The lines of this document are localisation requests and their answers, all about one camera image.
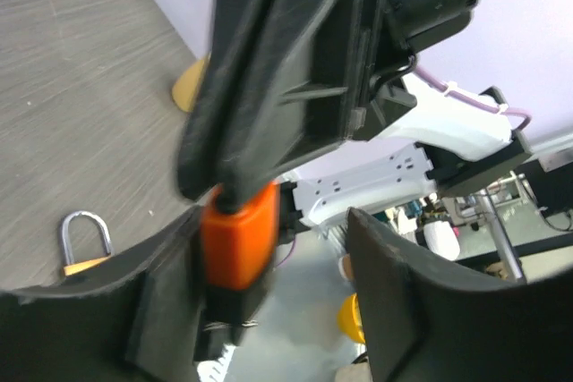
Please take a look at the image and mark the yellow cream mug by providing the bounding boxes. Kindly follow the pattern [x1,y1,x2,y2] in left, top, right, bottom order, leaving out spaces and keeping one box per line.
[171,54,210,113]

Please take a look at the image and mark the large brass padlock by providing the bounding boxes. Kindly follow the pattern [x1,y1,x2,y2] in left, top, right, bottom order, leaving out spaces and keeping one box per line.
[58,209,115,277]

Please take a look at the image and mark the orange black padlock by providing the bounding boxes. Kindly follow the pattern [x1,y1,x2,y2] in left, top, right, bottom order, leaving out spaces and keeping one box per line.
[201,181,279,345]

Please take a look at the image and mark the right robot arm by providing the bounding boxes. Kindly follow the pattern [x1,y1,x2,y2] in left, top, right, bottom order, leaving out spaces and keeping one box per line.
[176,0,530,227]

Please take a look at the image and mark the black padlock keys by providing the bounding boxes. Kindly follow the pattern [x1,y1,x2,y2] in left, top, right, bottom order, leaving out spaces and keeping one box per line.
[194,320,259,362]

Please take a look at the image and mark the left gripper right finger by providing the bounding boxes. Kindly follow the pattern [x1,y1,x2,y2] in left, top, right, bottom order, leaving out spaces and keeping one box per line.
[346,208,572,381]

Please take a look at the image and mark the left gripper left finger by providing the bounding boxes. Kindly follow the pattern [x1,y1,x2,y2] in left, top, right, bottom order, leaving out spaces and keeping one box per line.
[1,207,204,381]

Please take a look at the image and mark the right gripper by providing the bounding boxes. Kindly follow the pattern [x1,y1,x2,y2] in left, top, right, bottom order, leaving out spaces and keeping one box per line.
[176,0,416,203]

